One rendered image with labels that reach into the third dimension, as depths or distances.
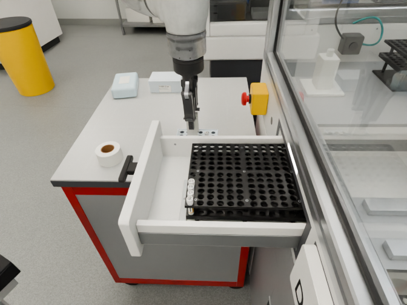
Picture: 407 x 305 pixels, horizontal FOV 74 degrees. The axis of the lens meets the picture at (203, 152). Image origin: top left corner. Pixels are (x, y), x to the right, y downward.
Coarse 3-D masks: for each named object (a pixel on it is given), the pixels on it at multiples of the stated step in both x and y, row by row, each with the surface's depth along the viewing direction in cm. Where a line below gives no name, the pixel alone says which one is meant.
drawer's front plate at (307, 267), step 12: (300, 252) 39; (312, 252) 37; (300, 264) 39; (312, 264) 36; (300, 276) 39; (312, 276) 35; (324, 276) 35; (312, 288) 34; (324, 288) 34; (300, 300) 39; (312, 300) 34; (324, 300) 32
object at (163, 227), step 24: (168, 144) 65; (168, 168) 64; (168, 192) 58; (168, 216) 54; (144, 240) 48; (168, 240) 48; (192, 240) 47; (216, 240) 47; (240, 240) 47; (264, 240) 46; (288, 240) 46
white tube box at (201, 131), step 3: (180, 129) 82; (183, 129) 82; (186, 129) 82; (201, 129) 82; (204, 129) 82; (207, 129) 82; (210, 129) 82; (177, 132) 81; (180, 132) 82; (183, 132) 83; (186, 132) 82; (201, 132) 82; (204, 132) 81; (210, 132) 81; (213, 132) 82; (216, 132) 81; (177, 135) 81; (180, 135) 81; (183, 135) 81; (186, 135) 81; (198, 135) 80; (201, 135) 80; (204, 135) 80; (210, 135) 80; (213, 135) 80; (216, 135) 80
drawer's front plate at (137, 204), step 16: (160, 128) 65; (144, 144) 57; (160, 144) 65; (144, 160) 53; (160, 160) 65; (144, 176) 51; (128, 192) 47; (144, 192) 51; (128, 208) 44; (144, 208) 51; (128, 224) 42; (128, 240) 45
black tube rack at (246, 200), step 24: (216, 144) 60; (240, 144) 60; (264, 144) 60; (192, 168) 59; (216, 168) 54; (240, 168) 55; (264, 168) 54; (288, 168) 54; (216, 192) 50; (240, 192) 53; (264, 192) 53; (288, 192) 49; (192, 216) 49; (216, 216) 49; (240, 216) 49; (264, 216) 49; (288, 216) 49
